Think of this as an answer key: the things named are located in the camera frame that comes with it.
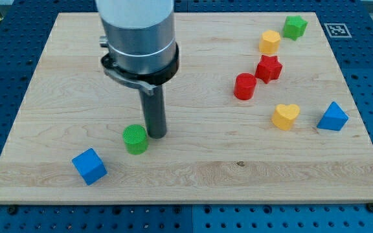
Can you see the green star block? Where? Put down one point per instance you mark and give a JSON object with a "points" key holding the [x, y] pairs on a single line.
{"points": [[294, 27]]}

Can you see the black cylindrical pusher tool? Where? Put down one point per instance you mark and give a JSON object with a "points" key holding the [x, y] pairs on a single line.
{"points": [[154, 112]]}

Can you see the red star block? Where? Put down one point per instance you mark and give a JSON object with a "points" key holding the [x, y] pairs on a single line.
{"points": [[268, 68]]}

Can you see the white fiducial marker tag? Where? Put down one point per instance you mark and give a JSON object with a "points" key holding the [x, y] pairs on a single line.
{"points": [[337, 30]]}

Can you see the red cylinder block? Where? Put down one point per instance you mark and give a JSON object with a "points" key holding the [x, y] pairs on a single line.
{"points": [[244, 87]]}

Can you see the yellow heart block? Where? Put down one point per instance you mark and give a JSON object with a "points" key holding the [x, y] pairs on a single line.
{"points": [[284, 116]]}

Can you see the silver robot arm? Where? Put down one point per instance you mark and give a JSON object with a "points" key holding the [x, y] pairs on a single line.
{"points": [[142, 52]]}

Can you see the yellow hexagon block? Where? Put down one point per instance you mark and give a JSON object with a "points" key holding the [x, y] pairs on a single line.
{"points": [[269, 42]]}

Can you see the blue triangle block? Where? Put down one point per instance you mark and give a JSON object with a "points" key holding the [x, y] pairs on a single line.
{"points": [[334, 118]]}

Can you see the wooden board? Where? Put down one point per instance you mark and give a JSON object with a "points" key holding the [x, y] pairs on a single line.
{"points": [[217, 150]]}

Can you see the blue cube block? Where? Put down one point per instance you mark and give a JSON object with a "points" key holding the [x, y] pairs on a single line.
{"points": [[90, 166]]}

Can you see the green cylinder block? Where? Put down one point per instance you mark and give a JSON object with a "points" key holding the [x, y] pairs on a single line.
{"points": [[135, 139]]}

